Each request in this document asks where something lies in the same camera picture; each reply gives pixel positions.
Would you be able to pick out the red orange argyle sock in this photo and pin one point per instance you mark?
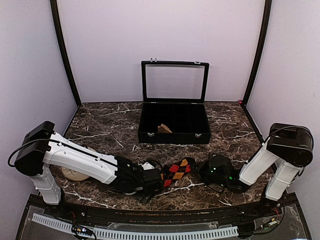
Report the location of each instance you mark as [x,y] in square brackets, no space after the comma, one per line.
[176,171]

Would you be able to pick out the white slotted cable duct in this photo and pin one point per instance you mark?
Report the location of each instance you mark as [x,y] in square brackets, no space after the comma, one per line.
[100,233]

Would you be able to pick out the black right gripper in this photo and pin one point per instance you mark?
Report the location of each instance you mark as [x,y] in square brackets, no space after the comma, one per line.
[202,169]

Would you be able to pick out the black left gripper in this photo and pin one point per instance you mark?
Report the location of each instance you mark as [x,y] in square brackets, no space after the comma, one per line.
[142,196]

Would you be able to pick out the right black frame post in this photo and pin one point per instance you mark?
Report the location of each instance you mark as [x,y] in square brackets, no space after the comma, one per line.
[259,51]

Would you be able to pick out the cream branch-pattern plate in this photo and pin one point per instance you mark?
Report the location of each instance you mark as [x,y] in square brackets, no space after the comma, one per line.
[74,175]

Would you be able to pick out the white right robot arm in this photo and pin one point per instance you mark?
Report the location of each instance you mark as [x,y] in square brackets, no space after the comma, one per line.
[289,145]

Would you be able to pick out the tan brown sock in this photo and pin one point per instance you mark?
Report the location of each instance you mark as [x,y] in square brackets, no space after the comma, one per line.
[163,129]

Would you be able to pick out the black frame post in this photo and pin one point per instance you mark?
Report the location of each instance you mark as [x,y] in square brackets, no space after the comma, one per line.
[259,51]
[63,51]

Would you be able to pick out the black glass-lid display case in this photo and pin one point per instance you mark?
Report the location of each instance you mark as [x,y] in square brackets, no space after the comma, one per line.
[174,94]

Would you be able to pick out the left black frame post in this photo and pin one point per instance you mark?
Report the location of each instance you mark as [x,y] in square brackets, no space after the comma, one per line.
[63,51]

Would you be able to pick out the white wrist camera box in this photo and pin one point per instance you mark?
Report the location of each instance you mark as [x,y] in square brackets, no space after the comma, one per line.
[147,166]

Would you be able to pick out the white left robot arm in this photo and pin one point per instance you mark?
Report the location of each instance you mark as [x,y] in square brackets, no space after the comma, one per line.
[43,147]

